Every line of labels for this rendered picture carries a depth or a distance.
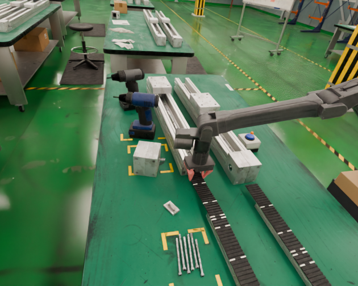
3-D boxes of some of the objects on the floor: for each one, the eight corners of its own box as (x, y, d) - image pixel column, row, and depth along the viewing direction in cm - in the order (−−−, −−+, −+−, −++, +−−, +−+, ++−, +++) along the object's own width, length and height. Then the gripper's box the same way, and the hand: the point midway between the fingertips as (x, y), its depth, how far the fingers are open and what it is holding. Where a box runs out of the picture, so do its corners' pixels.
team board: (228, 40, 647) (247, -48, 531) (241, 40, 671) (261, -46, 554) (269, 57, 550) (304, -48, 433) (282, 55, 573) (319, -44, 456)
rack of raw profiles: (277, 23, 1027) (297, -39, 895) (294, 24, 1047) (316, -37, 915) (329, 42, 773) (367, -41, 641) (350, 43, 792) (392, -37, 661)
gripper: (191, 156, 77) (186, 187, 86) (218, 152, 79) (211, 183, 89) (184, 144, 82) (180, 175, 91) (211, 141, 85) (204, 171, 94)
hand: (196, 177), depth 89 cm, fingers closed on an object, 5 cm apart
